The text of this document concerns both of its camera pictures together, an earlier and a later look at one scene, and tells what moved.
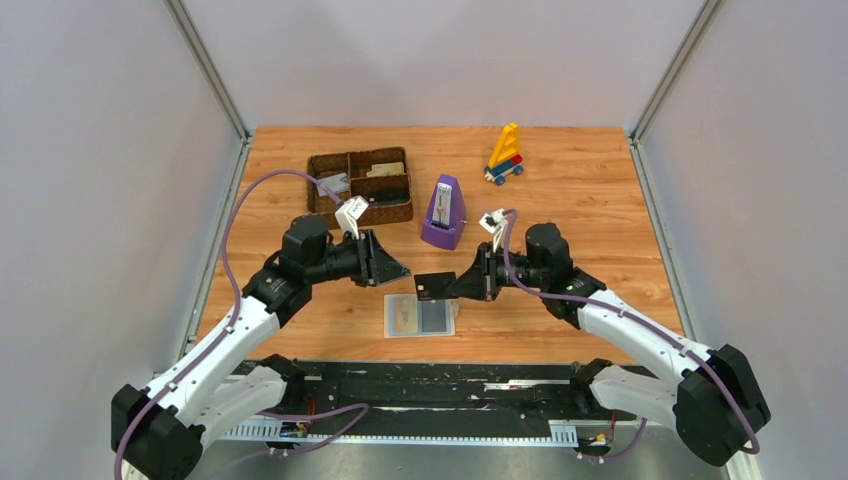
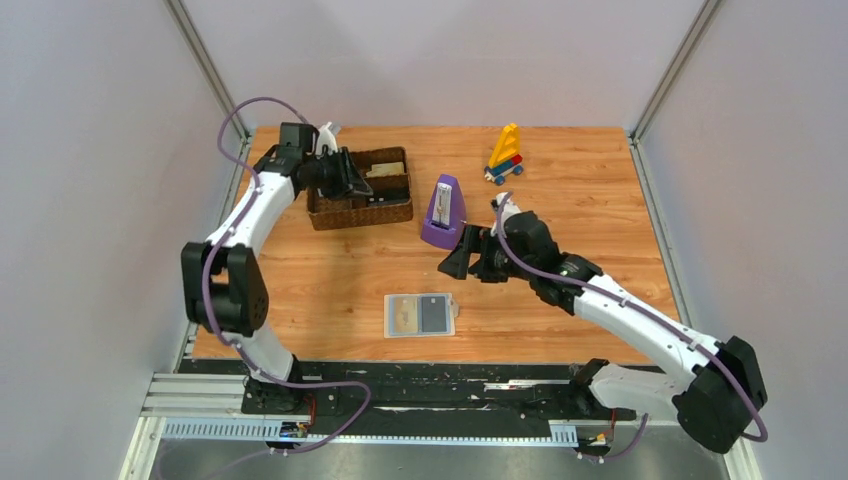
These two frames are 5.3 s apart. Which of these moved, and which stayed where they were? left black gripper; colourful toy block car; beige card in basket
Moved: left black gripper
Stayed: colourful toy block car; beige card in basket
